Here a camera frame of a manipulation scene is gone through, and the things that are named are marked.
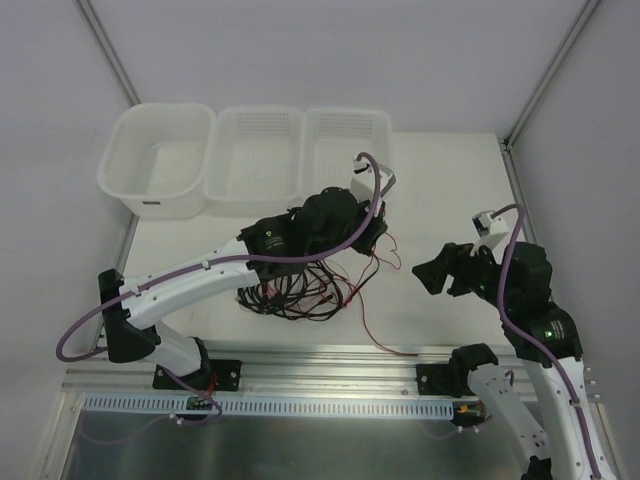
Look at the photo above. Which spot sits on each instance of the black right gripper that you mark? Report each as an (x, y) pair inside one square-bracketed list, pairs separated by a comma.
[(458, 270)]

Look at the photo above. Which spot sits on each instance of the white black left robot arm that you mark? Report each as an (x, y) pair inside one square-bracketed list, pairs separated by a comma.
[(271, 248)]

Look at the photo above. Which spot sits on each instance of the white solid plastic tub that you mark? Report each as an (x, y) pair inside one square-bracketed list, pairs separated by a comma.
[(157, 158)]

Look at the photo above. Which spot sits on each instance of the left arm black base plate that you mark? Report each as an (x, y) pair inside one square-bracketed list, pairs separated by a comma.
[(223, 374)]

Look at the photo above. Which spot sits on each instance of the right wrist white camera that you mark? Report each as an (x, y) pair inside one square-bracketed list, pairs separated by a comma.
[(491, 228)]

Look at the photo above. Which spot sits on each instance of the aluminium frame rail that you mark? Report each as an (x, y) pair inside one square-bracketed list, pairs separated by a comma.
[(340, 371)]

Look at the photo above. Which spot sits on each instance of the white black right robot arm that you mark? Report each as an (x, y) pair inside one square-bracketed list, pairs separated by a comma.
[(564, 443)]

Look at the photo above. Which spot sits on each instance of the white perforated basket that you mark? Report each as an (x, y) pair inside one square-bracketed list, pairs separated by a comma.
[(255, 168), (332, 138)]

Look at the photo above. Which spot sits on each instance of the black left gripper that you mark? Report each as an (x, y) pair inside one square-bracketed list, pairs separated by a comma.
[(373, 232)]

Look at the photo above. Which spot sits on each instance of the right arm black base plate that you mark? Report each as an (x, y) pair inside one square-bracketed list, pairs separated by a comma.
[(442, 379)]

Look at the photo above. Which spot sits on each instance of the middle white perforated basket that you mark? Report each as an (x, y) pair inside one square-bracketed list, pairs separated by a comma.
[(255, 168)]

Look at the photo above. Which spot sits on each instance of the wrist white camera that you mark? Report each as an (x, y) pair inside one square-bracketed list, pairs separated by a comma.
[(362, 183), (491, 228)]

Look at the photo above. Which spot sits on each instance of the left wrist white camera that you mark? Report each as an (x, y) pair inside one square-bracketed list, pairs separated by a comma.
[(362, 183)]

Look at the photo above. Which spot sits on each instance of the white slotted cable duct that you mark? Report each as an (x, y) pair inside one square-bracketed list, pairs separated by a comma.
[(233, 405)]

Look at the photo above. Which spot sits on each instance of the right white perforated basket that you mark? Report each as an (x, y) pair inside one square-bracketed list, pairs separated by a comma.
[(332, 138)]

